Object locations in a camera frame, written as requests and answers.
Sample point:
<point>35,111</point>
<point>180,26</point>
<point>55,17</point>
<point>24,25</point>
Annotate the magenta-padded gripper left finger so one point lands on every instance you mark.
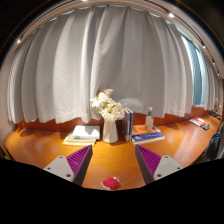
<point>60,166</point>

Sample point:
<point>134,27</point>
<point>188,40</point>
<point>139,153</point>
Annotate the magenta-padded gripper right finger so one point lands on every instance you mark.
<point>166,165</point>

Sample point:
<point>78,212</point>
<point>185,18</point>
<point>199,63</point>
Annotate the yellow flat book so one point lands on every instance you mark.
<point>78,144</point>

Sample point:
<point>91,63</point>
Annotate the thin grey book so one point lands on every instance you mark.
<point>71,139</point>

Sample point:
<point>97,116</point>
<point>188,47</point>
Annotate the pale flat book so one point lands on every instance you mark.
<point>150,141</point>

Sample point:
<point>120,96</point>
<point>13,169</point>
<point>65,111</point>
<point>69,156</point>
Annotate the blue flat book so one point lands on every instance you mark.
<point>148,137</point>

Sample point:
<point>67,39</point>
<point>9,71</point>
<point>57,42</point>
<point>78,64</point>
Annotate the thick white book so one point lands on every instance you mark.
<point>86,132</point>

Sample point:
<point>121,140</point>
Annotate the orange flat book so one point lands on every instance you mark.
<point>140,129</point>

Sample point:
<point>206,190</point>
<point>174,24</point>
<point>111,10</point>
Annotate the clear bottle with green label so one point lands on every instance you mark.
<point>149,121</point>

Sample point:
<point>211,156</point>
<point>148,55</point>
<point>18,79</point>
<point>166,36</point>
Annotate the blue upright book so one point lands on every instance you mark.
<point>131,125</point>

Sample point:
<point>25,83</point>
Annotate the red book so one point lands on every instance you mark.
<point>198,121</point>

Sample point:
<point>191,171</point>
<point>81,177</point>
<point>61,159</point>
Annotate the dark upright book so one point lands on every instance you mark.
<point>125,125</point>

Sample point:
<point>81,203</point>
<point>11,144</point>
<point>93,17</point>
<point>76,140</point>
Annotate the wooden chair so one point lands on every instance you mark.
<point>4,151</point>

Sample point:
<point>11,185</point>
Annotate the white ceramic vase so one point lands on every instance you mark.
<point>110,132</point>

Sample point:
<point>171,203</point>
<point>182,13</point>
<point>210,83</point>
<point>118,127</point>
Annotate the white flower bouquet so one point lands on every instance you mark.
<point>108,106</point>

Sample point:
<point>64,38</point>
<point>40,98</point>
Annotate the white curtain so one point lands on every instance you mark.
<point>93,63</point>

